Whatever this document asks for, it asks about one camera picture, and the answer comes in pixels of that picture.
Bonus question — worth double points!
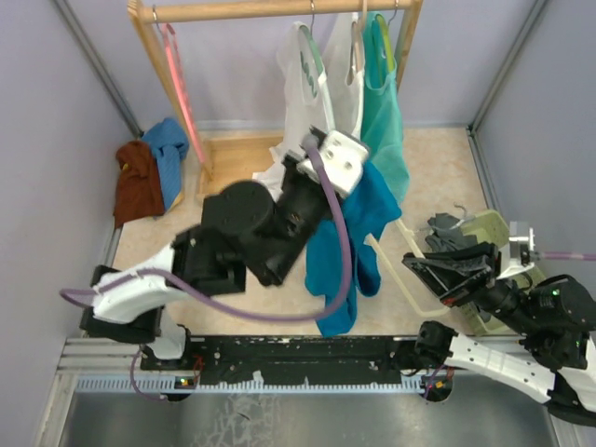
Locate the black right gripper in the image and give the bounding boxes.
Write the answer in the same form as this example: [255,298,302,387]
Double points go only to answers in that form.
[400,240,540,336]

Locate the cream hanger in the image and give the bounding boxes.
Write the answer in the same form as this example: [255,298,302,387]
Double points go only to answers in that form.
[365,202,476,319]

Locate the blue t-shirt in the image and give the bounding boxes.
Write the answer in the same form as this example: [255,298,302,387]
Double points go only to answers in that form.
[305,162,401,337]

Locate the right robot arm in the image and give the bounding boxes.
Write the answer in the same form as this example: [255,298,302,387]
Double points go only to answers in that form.
[402,242,595,427]

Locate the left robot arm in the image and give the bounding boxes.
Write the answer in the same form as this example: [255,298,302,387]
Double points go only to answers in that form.
[80,156,362,370]

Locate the grey t-shirt in basket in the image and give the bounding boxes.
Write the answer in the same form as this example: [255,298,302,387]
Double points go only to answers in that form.
[425,213,478,252]

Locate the white t-shirt on green hanger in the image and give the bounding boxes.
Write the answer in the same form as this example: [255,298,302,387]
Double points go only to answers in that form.
[252,22,335,199]

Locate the teal t-shirt on hanger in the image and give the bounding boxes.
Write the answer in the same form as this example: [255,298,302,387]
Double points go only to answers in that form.
[360,12,410,203]

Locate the white t-shirt on wooden hanger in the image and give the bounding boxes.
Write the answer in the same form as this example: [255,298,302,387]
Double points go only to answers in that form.
[322,13,365,140]

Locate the green hanger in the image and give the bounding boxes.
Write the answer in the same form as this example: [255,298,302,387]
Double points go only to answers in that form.
[297,24,323,102]

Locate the yellow hanger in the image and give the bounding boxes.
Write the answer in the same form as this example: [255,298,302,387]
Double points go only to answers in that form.
[375,14,396,72]

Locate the wooden hanger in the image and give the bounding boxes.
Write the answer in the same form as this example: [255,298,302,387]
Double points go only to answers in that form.
[350,0,368,76]

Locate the pink hanger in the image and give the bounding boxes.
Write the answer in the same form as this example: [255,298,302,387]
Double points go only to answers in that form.
[152,6,210,166]

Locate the light green perforated basket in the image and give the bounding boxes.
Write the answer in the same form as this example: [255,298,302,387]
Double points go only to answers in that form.
[460,210,510,336]

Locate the wooden clothes rack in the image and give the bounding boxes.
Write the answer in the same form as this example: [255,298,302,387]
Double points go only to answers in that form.
[127,1,423,200]

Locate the light blue striped cloth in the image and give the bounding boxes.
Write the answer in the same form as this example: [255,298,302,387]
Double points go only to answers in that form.
[141,117,189,211]

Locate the brown cloth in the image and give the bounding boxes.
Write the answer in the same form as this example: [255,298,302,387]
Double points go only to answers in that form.
[113,140,165,228]

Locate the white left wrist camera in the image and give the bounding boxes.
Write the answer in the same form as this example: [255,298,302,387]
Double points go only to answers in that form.
[309,127,369,198]

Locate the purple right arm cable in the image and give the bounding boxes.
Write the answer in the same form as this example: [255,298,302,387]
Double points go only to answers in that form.
[530,251,596,263]

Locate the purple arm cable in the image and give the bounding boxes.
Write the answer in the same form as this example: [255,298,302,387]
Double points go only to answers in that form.
[59,134,359,322]
[530,251,596,263]

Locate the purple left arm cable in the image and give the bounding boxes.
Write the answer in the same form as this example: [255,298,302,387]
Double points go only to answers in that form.
[59,134,359,322]

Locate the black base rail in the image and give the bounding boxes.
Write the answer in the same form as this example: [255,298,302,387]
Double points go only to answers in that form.
[141,335,440,386]

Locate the white toothed cable strip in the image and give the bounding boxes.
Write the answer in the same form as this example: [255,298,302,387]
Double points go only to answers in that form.
[74,374,455,396]

